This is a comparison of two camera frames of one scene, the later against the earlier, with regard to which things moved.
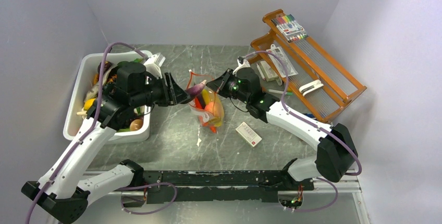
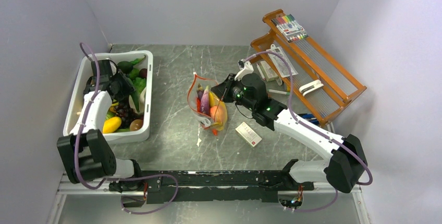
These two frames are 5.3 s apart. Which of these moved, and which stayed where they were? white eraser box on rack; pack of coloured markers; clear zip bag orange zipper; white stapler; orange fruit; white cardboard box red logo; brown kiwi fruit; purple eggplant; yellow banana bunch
Moved: orange fruit; yellow banana bunch; purple eggplant
Stayed: white cardboard box red logo; brown kiwi fruit; white stapler; white eraser box on rack; clear zip bag orange zipper; pack of coloured markers
